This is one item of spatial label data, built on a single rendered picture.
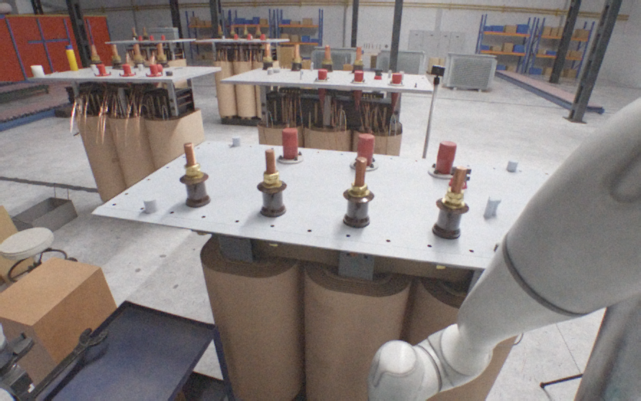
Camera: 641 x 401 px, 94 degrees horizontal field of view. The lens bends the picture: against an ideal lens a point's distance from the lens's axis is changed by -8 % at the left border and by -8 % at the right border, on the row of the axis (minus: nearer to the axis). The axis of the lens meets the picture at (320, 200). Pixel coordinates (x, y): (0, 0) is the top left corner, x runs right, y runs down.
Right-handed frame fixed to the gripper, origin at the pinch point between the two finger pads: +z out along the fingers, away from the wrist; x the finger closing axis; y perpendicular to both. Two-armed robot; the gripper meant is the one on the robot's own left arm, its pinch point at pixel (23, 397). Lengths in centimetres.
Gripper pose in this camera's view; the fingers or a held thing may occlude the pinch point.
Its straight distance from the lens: 133.2
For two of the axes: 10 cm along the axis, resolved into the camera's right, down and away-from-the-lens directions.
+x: 9.6, 1.6, -2.2
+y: -2.7, 4.5, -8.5
